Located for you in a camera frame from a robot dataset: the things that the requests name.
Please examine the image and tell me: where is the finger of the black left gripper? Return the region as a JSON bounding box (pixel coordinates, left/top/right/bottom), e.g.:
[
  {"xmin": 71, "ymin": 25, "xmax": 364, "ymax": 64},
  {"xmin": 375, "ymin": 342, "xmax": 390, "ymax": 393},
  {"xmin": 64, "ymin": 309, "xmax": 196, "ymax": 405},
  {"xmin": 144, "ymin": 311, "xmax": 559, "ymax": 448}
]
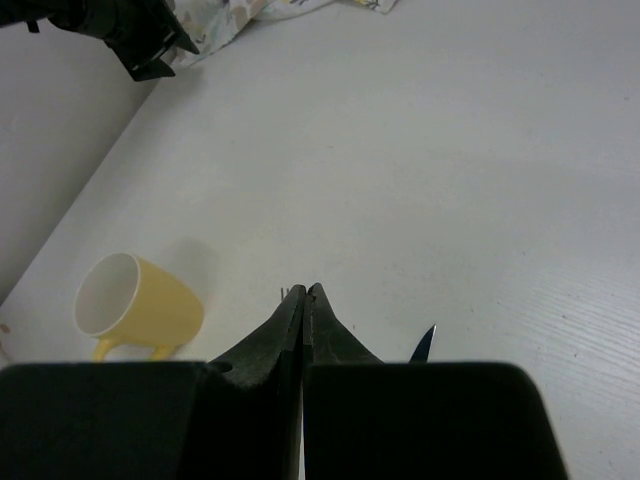
[{"xmin": 104, "ymin": 0, "xmax": 199, "ymax": 81}]

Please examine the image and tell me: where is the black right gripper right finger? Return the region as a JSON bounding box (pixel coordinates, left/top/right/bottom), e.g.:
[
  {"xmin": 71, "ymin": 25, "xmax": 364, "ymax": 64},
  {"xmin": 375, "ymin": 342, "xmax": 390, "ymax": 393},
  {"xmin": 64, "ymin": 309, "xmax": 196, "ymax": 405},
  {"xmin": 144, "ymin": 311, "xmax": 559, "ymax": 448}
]
[{"xmin": 303, "ymin": 284, "xmax": 568, "ymax": 479}]

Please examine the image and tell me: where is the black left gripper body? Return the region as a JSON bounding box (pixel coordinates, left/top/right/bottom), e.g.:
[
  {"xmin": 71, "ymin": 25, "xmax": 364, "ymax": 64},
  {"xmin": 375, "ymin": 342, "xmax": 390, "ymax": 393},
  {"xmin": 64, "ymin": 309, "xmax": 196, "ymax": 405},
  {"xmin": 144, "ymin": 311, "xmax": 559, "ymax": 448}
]
[{"xmin": 1, "ymin": 0, "xmax": 149, "ymax": 40}]

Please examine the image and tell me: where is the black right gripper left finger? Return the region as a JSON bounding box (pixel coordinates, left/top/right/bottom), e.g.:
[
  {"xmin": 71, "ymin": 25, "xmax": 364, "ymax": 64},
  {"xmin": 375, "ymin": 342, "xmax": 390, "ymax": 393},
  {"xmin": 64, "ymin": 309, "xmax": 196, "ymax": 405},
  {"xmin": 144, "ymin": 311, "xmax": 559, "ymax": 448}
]
[{"xmin": 1, "ymin": 286, "xmax": 306, "ymax": 479}]

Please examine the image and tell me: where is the floral animal print placemat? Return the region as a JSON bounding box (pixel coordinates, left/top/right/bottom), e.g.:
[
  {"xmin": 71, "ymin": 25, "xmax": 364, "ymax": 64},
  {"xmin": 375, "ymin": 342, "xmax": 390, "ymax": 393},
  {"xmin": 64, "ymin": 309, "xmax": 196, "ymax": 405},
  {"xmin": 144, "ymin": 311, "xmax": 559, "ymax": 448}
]
[{"xmin": 169, "ymin": 0, "xmax": 401, "ymax": 66}]

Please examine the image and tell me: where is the knife with green handle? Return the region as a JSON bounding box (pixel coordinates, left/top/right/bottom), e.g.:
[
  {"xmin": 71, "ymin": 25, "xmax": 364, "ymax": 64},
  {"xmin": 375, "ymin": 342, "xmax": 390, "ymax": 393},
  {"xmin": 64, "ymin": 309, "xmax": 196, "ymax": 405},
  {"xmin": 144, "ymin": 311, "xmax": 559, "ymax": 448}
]
[{"xmin": 409, "ymin": 325, "xmax": 437, "ymax": 363}]

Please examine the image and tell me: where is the yellow ceramic mug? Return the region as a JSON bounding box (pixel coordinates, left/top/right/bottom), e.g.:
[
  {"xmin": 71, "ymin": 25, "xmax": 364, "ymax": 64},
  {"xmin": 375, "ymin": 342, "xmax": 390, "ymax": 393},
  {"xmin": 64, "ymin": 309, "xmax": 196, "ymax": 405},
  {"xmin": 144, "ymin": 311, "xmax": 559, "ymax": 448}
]
[{"xmin": 73, "ymin": 253, "xmax": 204, "ymax": 362}]

